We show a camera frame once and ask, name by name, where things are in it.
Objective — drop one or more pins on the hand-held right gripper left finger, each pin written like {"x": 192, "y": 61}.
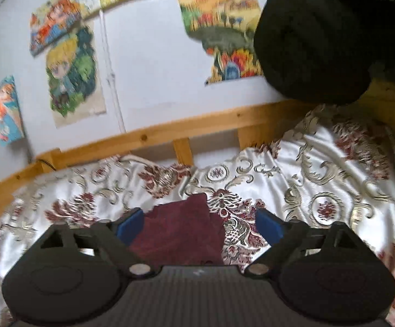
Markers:
{"x": 131, "y": 226}

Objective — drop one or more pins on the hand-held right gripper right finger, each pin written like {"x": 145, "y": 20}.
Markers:
{"x": 269, "y": 226}

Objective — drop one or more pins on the maroon garment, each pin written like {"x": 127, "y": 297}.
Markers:
{"x": 180, "y": 231}

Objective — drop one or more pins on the small orange-haired figure poster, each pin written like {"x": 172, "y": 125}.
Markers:
{"x": 8, "y": 112}

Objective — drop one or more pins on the yellow cloth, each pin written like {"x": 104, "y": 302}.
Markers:
{"x": 391, "y": 105}

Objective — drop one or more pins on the dark cloth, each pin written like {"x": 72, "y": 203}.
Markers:
{"x": 320, "y": 34}

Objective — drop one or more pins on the wooden bed frame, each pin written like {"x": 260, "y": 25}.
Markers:
{"x": 149, "y": 136}

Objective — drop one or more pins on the white wall conduit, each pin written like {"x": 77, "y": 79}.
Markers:
{"x": 110, "y": 71}

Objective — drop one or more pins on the blond figure wall poster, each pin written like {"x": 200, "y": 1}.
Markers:
{"x": 71, "y": 75}

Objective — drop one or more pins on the colourful landscape wall poster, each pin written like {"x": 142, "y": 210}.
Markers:
{"x": 218, "y": 17}

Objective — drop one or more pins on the orange-haired figures wall poster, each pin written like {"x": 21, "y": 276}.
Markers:
{"x": 52, "y": 24}

